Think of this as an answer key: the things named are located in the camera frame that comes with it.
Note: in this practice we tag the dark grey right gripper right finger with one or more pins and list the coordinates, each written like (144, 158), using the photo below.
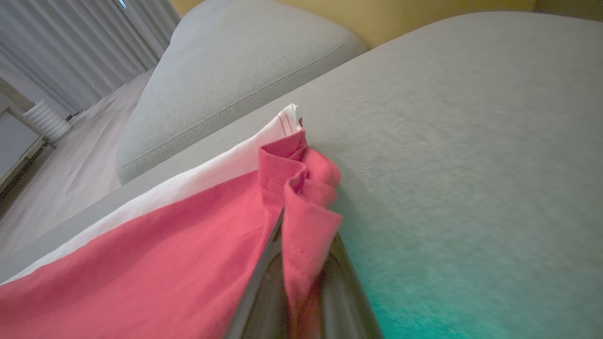
(346, 306)

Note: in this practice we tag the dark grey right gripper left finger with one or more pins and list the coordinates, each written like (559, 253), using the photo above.
(264, 306)

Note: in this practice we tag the red white basketball jersey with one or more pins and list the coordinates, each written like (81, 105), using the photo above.
(165, 263)

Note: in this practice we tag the grey sofa seat cushion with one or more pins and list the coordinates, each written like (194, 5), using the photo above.
(235, 61)
(471, 165)

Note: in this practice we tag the white ribbed plant pot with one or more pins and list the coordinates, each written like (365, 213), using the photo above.
(47, 121)

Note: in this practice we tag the long low TV cabinet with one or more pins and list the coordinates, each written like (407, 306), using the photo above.
(14, 141)

